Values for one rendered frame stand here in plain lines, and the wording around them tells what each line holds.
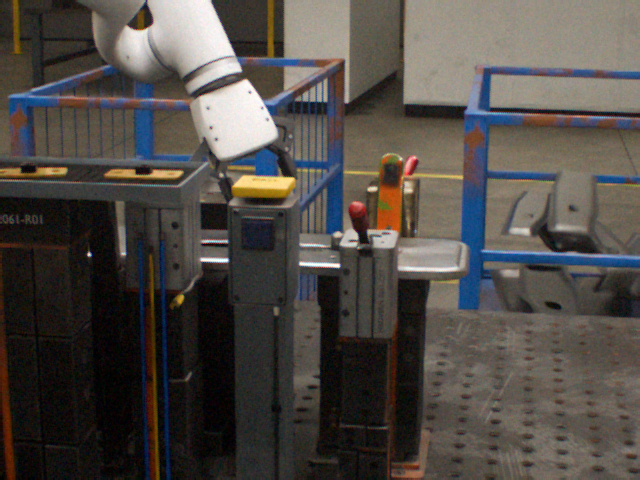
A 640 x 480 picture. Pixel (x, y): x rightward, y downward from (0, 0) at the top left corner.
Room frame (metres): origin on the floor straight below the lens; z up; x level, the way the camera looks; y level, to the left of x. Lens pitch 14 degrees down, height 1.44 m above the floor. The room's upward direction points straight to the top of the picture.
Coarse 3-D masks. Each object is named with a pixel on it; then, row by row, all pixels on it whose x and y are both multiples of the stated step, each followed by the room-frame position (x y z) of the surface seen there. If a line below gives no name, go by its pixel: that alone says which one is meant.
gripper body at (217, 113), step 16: (240, 80) 1.77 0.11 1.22; (208, 96) 1.74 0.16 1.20; (224, 96) 1.75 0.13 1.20; (240, 96) 1.76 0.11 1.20; (256, 96) 1.77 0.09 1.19; (192, 112) 1.76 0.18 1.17; (208, 112) 1.73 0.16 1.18; (224, 112) 1.74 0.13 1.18; (240, 112) 1.75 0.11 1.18; (256, 112) 1.76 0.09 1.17; (208, 128) 1.73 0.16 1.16; (224, 128) 1.73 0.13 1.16; (240, 128) 1.74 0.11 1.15; (256, 128) 1.75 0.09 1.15; (272, 128) 1.76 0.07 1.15; (208, 144) 1.73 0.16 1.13; (224, 144) 1.72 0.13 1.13; (240, 144) 1.73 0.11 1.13; (256, 144) 1.74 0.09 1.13; (208, 160) 1.75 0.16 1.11; (224, 160) 1.72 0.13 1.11
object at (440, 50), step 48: (432, 0) 9.41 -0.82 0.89; (480, 0) 9.35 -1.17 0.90; (528, 0) 9.30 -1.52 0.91; (576, 0) 9.25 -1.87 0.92; (624, 0) 9.20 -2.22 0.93; (432, 48) 9.41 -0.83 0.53; (480, 48) 9.35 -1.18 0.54; (528, 48) 9.30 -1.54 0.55; (576, 48) 9.25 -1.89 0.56; (624, 48) 9.19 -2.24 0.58; (432, 96) 9.40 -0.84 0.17; (528, 96) 9.30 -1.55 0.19; (576, 96) 9.24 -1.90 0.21; (624, 96) 9.19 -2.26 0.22
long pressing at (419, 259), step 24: (120, 240) 1.70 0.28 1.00; (216, 240) 1.71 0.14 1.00; (312, 240) 1.71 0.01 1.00; (408, 240) 1.72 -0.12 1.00; (432, 240) 1.72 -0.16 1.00; (216, 264) 1.60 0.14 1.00; (312, 264) 1.58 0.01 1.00; (336, 264) 1.58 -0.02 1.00; (408, 264) 1.59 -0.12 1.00; (432, 264) 1.59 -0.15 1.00; (456, 264) 1.59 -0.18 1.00
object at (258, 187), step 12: (240, 180) 1.35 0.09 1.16; (252, 180) 1.35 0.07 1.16; (264, 180) 1.35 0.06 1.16; (276, 180) 1.35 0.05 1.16; (288, 180) 1.35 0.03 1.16; (240, 192) 1.32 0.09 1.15; (252, 192) 1.31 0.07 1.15; (264, 192) 1.31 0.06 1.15; (276, 192) 1.31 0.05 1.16; (288, 192) 1.32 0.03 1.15
